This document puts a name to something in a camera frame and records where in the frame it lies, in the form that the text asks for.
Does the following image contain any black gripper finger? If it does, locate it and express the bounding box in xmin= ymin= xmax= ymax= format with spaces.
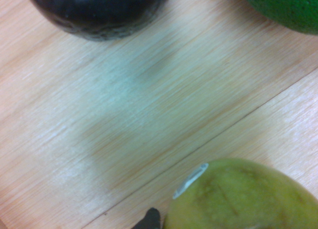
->
xmin=132 ymin=207 xmax=164 ymax=229

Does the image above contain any green apple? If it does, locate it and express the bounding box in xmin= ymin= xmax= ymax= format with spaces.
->
xmin=162 ymin=157 xmax=318 ymax=229

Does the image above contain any dark green avocado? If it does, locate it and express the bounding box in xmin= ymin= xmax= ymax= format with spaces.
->
xmin=239 ymin=0 xmax=318 ymax=36

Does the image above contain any light wooden tray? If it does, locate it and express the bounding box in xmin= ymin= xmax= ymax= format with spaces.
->
xmin=0 ymin=0 xmax=318 ymax=229

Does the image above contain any dark purple round fruit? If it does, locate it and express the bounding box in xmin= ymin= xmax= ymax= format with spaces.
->
xmin=24 ymin=0 xmax=173 ymax=42

